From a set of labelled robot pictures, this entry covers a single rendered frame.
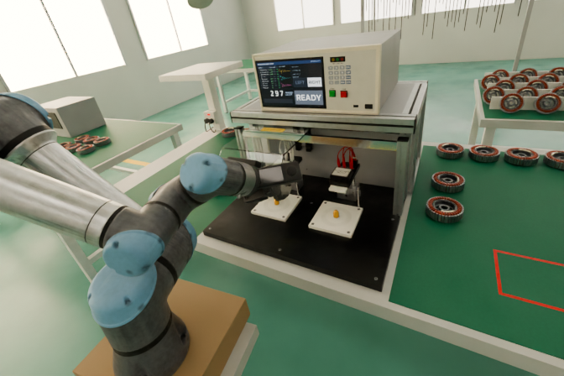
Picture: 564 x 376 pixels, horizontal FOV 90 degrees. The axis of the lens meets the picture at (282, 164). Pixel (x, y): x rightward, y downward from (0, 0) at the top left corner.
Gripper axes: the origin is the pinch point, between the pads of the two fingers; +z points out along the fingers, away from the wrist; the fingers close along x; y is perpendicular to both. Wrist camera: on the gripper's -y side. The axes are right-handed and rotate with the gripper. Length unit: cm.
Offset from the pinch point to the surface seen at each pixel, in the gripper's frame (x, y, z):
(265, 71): -43.6, 2.7, 7.1
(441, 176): 3, -40, 57
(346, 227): 14.2, -6.0, 23.1
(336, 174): -3.6, -8.0, 22.2
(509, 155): 0, -68, 74
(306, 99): -30.2, -7.3, 13.3
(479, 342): 45, -32, 9
